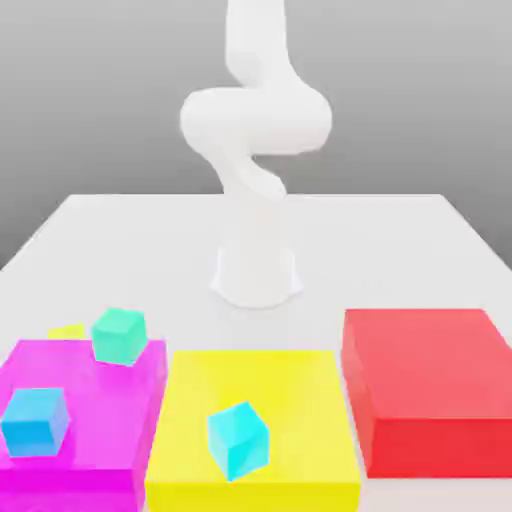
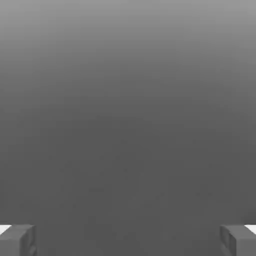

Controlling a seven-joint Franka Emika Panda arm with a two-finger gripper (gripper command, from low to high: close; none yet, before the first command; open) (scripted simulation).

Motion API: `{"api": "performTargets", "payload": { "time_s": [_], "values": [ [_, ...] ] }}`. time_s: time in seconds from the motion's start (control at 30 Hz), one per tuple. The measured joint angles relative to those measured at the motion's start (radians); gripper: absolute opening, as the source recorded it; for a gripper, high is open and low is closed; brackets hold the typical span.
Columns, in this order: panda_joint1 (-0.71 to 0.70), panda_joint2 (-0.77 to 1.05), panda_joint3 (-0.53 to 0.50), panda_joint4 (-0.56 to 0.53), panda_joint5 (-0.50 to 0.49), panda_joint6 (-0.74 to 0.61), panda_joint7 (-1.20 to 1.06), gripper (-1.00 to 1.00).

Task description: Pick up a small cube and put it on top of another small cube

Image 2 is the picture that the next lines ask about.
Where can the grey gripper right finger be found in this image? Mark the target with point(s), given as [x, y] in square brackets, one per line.
[242, 242]

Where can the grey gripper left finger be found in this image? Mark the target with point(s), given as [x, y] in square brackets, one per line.
[14, 242]

